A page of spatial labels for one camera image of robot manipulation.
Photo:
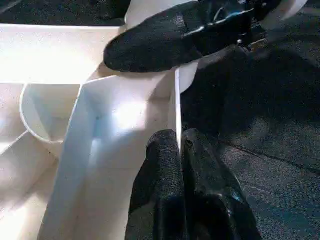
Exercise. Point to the white plastic table leg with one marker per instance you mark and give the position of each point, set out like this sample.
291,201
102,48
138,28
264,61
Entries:
145,10

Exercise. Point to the white plastic table top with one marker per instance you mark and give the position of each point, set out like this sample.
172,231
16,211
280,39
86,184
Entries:
62,62

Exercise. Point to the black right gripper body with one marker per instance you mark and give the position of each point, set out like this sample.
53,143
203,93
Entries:
257,27

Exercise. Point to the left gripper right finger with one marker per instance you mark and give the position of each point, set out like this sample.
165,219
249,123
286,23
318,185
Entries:
212,195

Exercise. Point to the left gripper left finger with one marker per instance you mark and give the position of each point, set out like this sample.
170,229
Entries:
160,187

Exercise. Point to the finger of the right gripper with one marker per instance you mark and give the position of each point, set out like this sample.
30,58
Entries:
155,47

